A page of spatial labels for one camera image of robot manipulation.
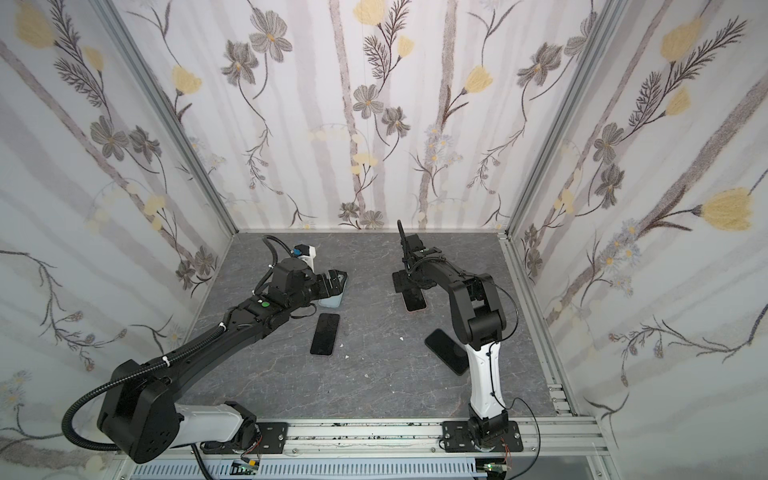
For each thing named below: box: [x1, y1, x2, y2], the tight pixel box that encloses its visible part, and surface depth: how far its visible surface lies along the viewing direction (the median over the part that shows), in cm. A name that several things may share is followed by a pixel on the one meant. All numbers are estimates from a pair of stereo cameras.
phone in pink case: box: [401, 288, 428, 314], surface depth 100 cm
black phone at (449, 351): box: [425, 328, 469, 376], surface depth 92 cm
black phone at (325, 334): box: [310, 313, 340, 356], surface depth 95 cm
